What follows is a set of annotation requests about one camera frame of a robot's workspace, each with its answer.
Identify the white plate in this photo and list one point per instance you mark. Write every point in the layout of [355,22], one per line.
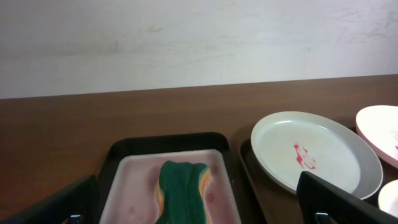
[388,198]

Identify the green yellow sponge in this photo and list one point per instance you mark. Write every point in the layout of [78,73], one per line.
[180,193]

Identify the grey-green plate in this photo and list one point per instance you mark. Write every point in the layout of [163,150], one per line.
[288,143]

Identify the pink plate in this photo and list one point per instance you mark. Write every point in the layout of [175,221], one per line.
[377,126]

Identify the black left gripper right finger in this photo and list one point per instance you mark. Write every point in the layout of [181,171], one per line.
[323,202]

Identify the small black tray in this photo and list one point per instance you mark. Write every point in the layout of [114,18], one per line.
[128,179]

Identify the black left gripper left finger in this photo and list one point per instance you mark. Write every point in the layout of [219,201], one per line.
[76,203]

